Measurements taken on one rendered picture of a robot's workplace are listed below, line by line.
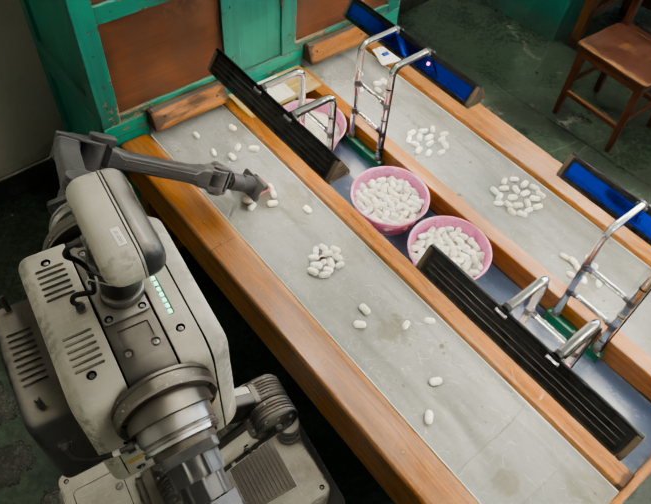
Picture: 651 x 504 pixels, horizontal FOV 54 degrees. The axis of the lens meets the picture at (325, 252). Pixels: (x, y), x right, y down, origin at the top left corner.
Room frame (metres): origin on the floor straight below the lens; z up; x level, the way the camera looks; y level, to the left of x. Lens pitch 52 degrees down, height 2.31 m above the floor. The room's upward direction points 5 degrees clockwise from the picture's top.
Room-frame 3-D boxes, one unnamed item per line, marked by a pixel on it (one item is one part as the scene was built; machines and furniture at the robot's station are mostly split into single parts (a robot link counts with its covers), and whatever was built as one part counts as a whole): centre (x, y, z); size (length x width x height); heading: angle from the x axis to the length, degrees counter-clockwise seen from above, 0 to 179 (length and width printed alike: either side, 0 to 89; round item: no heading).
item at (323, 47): (2.22, 0.03, 0.83); 0.30 x 0.06 x 0.07; 132
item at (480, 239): (1.26, -0.39, 0.72); 0.27 x 0.27 x 0.10
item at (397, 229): (1.46, -0.20, 0.72); 0.27 x 0.27 x 0.10
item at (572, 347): (0.81, -0.53, 0.90); 0.20 x 0.19 x 0.45; 42
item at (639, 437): (0.76, -0.47, 1.08); 0.62 x 0.08 x 0.07; 42
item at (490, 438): (1.11, -0.06, 0.73); 1.81 x 0.30 x 0.02; 42
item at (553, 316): (1.08, -0.82, 0.90); 0.20 x 0.19 x 0.45; 42
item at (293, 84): (1.95, 0.24, 0.77); 0.33 x 0.15 x 0.01; 132
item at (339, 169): (1.47, 0.19, 1.08); 0.62 x 0.08 x 0.07; 42
